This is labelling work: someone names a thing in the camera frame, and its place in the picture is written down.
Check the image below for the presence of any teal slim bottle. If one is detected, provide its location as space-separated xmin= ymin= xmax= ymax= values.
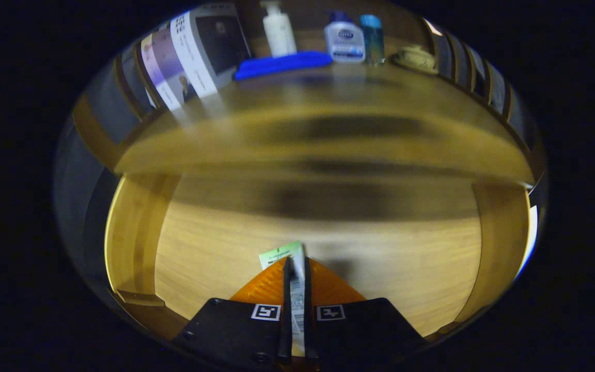
xmin=358 ymin=14 xmax=386 ymax=66

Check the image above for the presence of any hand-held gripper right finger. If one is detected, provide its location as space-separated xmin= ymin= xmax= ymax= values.
xmin=304 ymin=257 xmax=430 ymax=372

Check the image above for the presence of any purple book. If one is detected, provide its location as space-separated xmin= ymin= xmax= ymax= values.
xmin=140 ymin=28 xmax=197 ymax=112

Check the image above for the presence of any beige lidded teacup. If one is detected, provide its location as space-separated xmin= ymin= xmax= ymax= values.
xmin=392 ymin=45 xmax=439 ymax=74

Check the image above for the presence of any white bottle blue label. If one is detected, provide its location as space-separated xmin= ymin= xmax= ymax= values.
xmin=324 ymin=10 xmax=366 ymax=64

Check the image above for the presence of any white thick book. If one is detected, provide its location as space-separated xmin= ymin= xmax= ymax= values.
xmin=169 ymin=3 xmax=252 ymax=99

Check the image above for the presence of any white tube green label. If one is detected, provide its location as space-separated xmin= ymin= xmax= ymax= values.
xmin=259 ymin=240 xmax=308 ymax=357

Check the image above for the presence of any brown wooden drawer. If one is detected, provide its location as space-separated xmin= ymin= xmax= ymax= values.
xmin=104 ymin=165 xmax=536 ymax=357

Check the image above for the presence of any wooden countertop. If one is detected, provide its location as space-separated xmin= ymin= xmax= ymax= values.
xmin=114 ymin=62 xmax=536 ymax=184

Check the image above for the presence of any blue folded cloth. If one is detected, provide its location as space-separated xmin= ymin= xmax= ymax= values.
xmin=233 ymin=50 xmax=334 ymax=82

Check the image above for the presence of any brown wooden cabinet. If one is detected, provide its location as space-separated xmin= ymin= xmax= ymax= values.
xmin=70 ymin=0 xmax=546 ymax=207

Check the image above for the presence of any white pump bottle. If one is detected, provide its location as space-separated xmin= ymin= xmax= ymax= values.
xmin=259 ymin=0 xmax=298 ymax=57

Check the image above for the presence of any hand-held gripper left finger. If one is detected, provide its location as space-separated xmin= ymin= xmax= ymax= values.
xmin=171 ymin=257 xmax=294 ymax=372

